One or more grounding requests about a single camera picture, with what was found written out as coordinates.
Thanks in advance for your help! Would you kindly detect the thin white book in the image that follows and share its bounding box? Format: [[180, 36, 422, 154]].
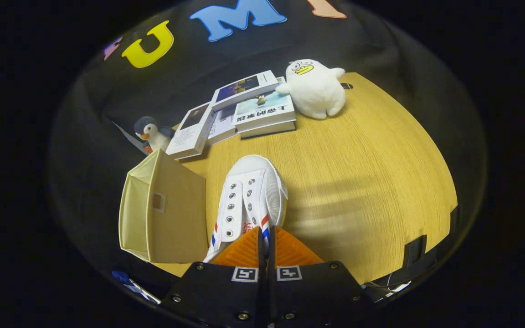
[[207, 107, 238, 145]]

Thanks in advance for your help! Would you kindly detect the white book with dark portrait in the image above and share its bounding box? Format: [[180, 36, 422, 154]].
[[166, 102, 216, 161]]

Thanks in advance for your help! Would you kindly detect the blue and white object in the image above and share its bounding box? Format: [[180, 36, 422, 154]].
[[112, 271, 160, 304]]

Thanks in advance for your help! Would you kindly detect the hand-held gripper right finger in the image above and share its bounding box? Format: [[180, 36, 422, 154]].
[[268, 225, 375, 328]]

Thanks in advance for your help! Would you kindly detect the grey penguin plush toy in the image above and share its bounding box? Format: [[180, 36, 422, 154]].
[[134, 116, 175, 153]]

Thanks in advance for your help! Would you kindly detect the white duck plush toy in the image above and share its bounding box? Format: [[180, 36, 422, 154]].
[[275, 59, 346, 120]]

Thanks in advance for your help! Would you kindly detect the white striped canvas shoe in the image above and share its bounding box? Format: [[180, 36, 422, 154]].
[[203, 155, 289, 263]]

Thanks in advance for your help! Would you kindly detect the thick book with teal cover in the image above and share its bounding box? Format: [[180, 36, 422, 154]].
[[233, 90, 296, 133]]

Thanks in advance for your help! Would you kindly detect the beige fabric storage box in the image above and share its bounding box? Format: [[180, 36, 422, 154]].
[[119, 148, 208, 264]]

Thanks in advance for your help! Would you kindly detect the book with blue cover photo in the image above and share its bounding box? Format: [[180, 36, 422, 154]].
[[211, 70, 280, 112]]

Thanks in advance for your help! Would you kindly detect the black backdrop cloth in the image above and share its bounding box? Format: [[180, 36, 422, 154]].
[[48, 0, 487, 292]]

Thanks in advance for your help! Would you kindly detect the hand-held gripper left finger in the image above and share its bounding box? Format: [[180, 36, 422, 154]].
[[160, 226, 263, 328]]

